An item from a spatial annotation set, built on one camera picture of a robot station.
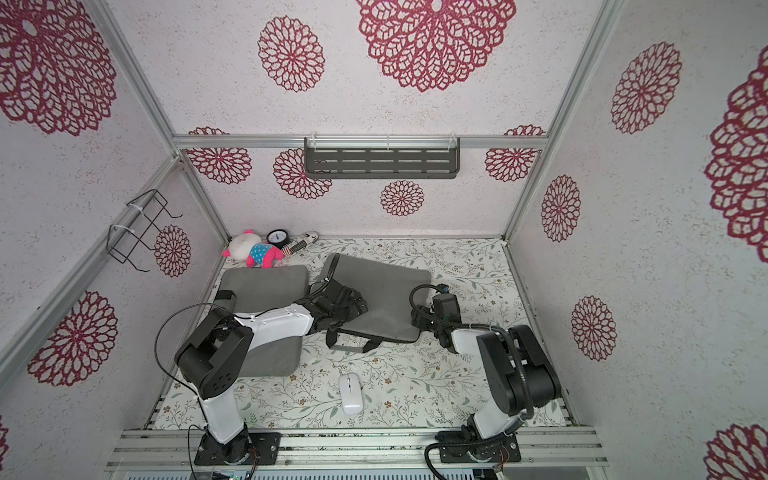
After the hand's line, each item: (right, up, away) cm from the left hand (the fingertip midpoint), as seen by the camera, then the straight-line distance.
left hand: (358, 309), depth 95 cm
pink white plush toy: (-42, +21, +14) cm, 49 cm away
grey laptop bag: (-35, +6, +8) cm, 36 cm away
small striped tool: (-25, +22, +20) cm, 39 cm away
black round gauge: (-34, +25, +22) cm, 48 cm away
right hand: (+20, 0, +1) cm, 20 cm away
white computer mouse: (-1, -21, -14) cm, 25 cm away
